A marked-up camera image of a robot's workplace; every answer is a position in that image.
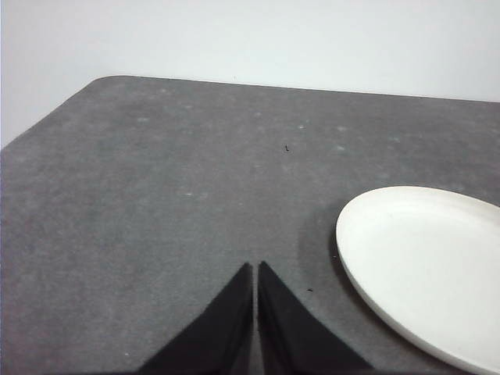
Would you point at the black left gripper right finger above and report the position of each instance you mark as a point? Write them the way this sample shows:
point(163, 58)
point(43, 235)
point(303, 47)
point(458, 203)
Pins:
point(293, 340)

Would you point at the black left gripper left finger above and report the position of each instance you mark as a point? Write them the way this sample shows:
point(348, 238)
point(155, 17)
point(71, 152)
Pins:
point(218, 340)

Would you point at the white round plate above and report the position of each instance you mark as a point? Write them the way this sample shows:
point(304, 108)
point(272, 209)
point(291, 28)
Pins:
point(422, 254)

